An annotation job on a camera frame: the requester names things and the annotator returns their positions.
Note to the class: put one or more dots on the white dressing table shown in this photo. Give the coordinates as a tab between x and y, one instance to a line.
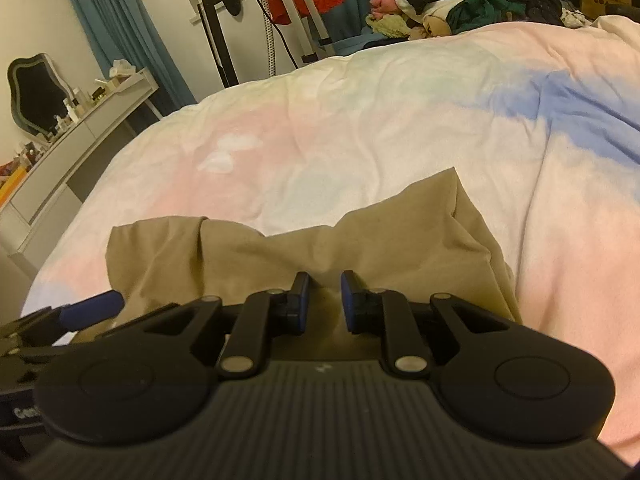
39	211

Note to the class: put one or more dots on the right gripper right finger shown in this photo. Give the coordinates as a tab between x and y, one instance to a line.
386	315

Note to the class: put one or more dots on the pastel tie-dye duvet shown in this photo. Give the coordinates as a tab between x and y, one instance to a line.
540	123

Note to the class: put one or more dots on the pile of mixed clothes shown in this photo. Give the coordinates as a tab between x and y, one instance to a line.
418	19

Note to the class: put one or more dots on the white tissue box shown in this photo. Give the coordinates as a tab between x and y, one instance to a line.
121	69

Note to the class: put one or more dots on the tan t-shirt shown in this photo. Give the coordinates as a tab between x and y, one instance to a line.
429	238

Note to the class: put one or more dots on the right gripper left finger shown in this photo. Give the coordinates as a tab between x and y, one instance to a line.
250	327

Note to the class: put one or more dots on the black wavy frame mirror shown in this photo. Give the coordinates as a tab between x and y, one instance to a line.
37	94

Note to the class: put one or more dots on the blue curtain left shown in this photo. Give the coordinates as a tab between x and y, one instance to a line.
123	30

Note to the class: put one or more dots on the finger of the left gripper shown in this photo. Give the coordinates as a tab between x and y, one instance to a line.
91	311

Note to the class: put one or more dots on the orange tray with clutter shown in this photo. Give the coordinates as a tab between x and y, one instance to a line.
9	184

